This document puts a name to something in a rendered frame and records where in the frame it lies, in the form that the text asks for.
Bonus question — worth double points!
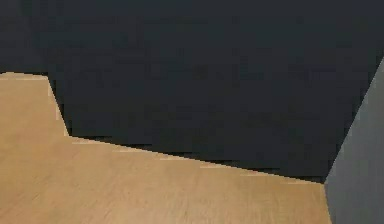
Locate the black cupboard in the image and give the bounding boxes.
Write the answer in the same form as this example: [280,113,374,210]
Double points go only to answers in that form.
[43,0,384,185]

